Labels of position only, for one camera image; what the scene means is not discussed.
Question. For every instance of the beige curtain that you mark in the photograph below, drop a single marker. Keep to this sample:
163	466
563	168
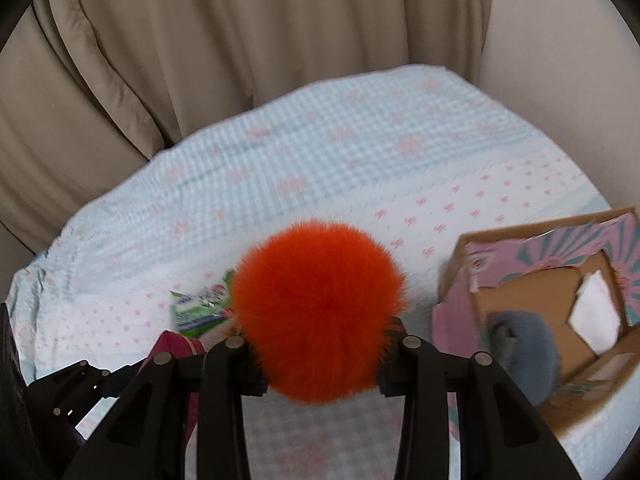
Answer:
225	35

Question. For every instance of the pink cardboard box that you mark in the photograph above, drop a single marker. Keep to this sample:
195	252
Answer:
555	310

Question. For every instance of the orange fluffy pompom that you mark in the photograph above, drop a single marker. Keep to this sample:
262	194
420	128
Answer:
320	310

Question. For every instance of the grey fluffy pompom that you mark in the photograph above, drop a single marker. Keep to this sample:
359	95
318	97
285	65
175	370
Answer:
525	352

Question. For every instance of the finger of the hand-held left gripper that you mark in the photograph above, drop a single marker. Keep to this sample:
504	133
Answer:
82	385

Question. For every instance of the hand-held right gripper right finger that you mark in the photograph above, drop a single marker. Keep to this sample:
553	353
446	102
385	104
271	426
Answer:
389	377

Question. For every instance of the light blue floral blanket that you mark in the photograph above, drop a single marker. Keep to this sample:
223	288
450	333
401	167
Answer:
310	175

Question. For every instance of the green white packet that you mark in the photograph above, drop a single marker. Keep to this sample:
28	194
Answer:
202	310

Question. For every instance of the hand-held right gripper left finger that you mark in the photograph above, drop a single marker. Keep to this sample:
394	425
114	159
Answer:
252	377

